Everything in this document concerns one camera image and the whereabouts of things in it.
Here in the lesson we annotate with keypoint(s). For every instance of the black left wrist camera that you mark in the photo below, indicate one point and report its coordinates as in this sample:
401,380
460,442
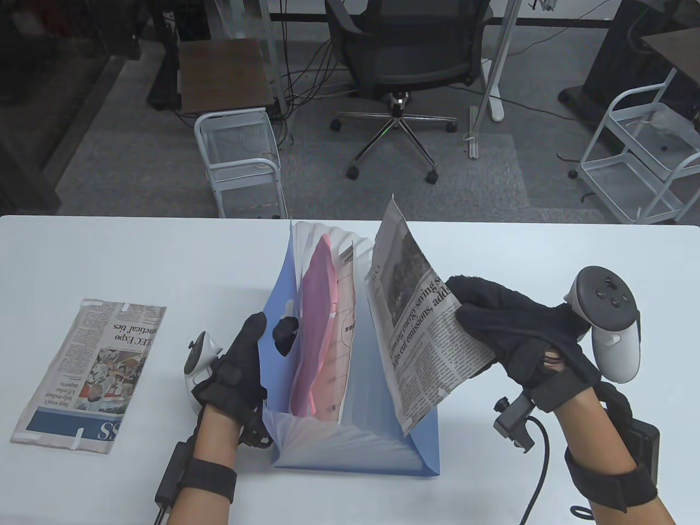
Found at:
257,435

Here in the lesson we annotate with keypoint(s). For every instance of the white black left hand controller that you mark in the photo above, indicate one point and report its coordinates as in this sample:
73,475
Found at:
198,355

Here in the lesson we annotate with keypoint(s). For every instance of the brown wooden side table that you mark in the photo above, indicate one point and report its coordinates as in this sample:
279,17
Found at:
224,71

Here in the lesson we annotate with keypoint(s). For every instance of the white black right hand controller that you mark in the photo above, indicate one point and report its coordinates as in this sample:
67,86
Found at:
612,328

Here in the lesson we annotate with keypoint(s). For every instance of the white desk leg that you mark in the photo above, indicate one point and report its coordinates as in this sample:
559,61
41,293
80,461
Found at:
500,65

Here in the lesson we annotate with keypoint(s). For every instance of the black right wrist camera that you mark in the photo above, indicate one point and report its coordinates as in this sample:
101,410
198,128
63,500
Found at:
514,424

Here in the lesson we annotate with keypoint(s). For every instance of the pink paper envelope material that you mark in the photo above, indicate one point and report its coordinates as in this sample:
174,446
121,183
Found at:
314,328

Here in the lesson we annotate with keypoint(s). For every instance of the person's left hand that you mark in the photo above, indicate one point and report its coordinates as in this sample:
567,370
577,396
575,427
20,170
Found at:
235,377

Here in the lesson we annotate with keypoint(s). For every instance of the clear plastic bag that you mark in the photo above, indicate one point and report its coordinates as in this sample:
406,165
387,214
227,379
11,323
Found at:
670,123

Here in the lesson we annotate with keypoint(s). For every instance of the person's right hand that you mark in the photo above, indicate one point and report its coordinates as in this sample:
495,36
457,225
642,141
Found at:
519,339

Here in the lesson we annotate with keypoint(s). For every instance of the person's left forearm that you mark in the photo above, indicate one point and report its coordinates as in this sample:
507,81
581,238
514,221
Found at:
210,443

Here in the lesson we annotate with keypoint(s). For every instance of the dark pedestal base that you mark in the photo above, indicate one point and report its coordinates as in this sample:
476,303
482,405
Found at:
612,65

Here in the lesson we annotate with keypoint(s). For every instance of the white floor rail strip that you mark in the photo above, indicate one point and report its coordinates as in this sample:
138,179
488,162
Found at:
473,134

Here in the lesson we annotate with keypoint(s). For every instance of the white black hand controller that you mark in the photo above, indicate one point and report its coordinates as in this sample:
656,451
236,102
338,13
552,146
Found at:
198,355
612,328

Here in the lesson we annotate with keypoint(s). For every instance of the black mesh office chair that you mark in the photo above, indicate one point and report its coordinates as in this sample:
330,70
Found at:
410,54

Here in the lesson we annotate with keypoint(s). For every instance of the black metal stand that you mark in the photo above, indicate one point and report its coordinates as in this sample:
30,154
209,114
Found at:
164,54

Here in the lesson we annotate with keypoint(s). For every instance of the grey photo newspaper material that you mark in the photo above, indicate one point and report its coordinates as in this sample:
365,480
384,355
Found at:
421,339

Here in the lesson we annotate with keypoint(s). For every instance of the white printed chart sheet material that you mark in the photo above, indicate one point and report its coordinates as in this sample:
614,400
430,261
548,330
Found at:
342,350

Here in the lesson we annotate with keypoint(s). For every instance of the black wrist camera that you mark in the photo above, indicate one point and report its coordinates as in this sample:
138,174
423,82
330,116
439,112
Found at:
257,435
514,424

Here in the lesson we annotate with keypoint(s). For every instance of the brown desk corner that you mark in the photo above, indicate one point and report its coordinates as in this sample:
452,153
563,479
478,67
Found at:
675,46

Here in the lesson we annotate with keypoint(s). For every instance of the colour photo newspaper material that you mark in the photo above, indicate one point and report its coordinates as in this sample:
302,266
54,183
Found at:
93,372

